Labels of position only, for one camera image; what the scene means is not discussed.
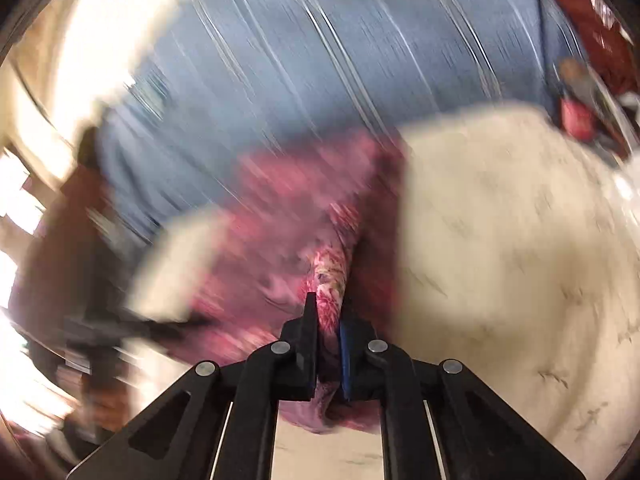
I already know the purple floral shirt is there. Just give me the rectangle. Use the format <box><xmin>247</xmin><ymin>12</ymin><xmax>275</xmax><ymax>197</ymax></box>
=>
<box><xmin>150</xmin><ymin>127</ymin><xmax>413</xmax><ymax>436</ymax></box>

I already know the dark brown wooden headboard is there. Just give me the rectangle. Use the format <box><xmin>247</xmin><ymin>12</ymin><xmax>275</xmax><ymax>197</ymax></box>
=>
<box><xmin>12</xmin><ymin>127</ymin><xmax>118</xmax><ymax>321</ymax></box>

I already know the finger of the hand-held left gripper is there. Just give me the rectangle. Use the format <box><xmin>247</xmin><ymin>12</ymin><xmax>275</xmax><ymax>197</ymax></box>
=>
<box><xmin>117</xmin><ymin>310</ymin><xmax>213</xmax><ymax>342</ymax></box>

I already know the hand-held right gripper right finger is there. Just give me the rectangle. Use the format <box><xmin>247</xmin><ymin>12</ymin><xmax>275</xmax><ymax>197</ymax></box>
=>
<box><xmin>339</xmin><ymin>310</ymin><xmax>587</xmax><ymax>480</ymax></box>

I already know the blue plaid pillow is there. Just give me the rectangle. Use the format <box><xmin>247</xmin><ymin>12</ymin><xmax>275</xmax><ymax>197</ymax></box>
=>
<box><xmin>92</xmin><ymin>0</ymin><xmax>593</xmax><ymax>253</ymax></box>

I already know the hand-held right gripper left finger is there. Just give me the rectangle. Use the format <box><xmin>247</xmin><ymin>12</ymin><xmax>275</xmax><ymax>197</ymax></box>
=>
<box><xmin>65</xmin><ymin>292</ymin><xmax>319</xmax><ymax>480</ymax></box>

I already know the cream leaf-print bed sheet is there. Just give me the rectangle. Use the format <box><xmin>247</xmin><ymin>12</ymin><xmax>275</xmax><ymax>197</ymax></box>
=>
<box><xmin>127</xmin><ymin>102</ymin><xmax>640</xmax><ymax>480</ymax></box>

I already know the small red object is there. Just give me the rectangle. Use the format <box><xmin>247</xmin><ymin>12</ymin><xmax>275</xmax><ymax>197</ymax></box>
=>
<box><xmin>557</xmin><ymin>96</ymin><xmax>602</xmax><ymax>142</ymax></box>

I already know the red-brown glossy bag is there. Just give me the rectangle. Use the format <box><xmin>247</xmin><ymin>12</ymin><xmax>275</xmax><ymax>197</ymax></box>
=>
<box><xmin>530</xmin><ymin>0</ymin><xmax>640</xmax><ymax>98</ymax></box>

